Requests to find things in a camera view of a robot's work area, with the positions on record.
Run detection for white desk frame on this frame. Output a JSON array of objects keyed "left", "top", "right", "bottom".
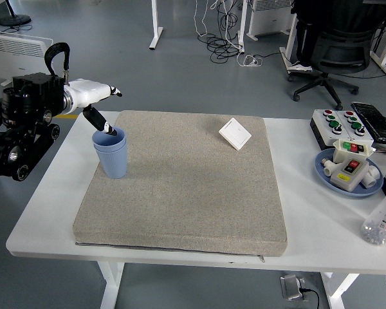
[{"left": 371, "top": 19, "right": 386, "bottom": 81}]

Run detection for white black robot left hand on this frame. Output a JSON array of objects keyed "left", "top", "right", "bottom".
[{"left": 64, "top": 78, "right": 124, "bottom": 136}]

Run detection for grey foot pedal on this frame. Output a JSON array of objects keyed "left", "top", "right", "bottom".
[{"left": 279, "top": 273, "right": 309, "bottom": 303}]

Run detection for white switch box yellow label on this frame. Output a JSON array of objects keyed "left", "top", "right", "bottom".
[{"left": 329, "top": 155, "right": 370, "bottom": 193}]

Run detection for white red-green push-button switch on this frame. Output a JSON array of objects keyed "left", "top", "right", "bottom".
[{"left": 333, "top": 139, "right": 374, "bottom": 165}]

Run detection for white pipe fitting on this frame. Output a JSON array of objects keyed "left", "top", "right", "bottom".
[
  {"left": 320, "top": 156, "right": 337, "bottom": 178},
  {"left": 360, "top": 164, "right": 382, "bottom": 188}
]

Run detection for white cable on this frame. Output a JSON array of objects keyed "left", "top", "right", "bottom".
[{"left": 192, "top": 0, "right": 219, "bottom": 38}]

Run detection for white four-button control box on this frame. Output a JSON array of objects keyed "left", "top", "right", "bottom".
[{"left": 336, "top": 110, "right": 374, "bottom": 146}]

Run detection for clear bottle red cap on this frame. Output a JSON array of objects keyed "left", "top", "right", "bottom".
[{"left": 360, "top": 187, "right": 386, "bottom": 247}]

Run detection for black office chair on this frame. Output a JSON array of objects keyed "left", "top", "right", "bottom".
[{"left": 288, "top": 24, "right": 379, "bottom": 110}]

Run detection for black fan stand base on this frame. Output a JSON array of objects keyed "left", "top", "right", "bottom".
[{"left": 0, "top": 0, "right": 32, "bottom": 26}]

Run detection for large white panel heater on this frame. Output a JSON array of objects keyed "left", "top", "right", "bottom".
[{"left": 0, "top": 30, "right": 56, "bottom": 87}]

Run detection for white three-button control box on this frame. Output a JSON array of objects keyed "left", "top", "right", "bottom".
[{"left": 309, "top": 109, "right": 350, "bottom": 151}]

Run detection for black pedal cable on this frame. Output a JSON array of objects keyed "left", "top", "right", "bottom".
[{"left": 304, "top": 288, "right": 321, "bottom": 309}]

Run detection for grey-brown fabric mat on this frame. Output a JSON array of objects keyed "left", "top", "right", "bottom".
[{"left": 72, "top": 109, "right": 289, "bottom": 258}]

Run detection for black plastic bag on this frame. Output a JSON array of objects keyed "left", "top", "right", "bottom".
[{"left": 350, "top": 101, "right": 386, "bottom": 144}]

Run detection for white wall switch plate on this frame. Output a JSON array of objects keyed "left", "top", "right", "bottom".
[{"left": 218, "top": 117, "right": 252, "bottom": 151}]

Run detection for blue ribbed plastic cup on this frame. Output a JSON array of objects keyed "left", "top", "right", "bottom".
[
  {"left": 92, "top": 127, "right": 127, "bottom": 152},
  {"left": 94, "top": 140, "right": 129, "bottom": 180}
]

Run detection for white desk leg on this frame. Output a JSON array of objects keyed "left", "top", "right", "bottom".
[
  {"left": 236, "top": 0, "right": 248, "bottom": 54},
  {"left": 149, "top": 0, "right": 164, "bottom": 50},
  {"left": 279, "top": 17, "right": 297, "bottom": 70}
]

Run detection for white table leg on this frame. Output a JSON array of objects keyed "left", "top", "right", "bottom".
[
  {"left": 99, "top": 260, "right": 126, "bottom": 309},
  {"left": 320, "top": 272, "right": 361, "bottom": 309}
]

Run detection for black cable bundle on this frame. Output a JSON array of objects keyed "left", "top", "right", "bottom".
[{"left": 207, "top": 0, "right": 245, "bottom": 64}]

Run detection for blue round plate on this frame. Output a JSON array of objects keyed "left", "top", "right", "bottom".
[{"left": 314, "top": 148, "right": 384, "bottom": 198}]

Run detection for person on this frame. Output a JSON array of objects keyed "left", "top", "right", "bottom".
[{"left": 288, "top": 0, "right": 386, "bottom": 72}]

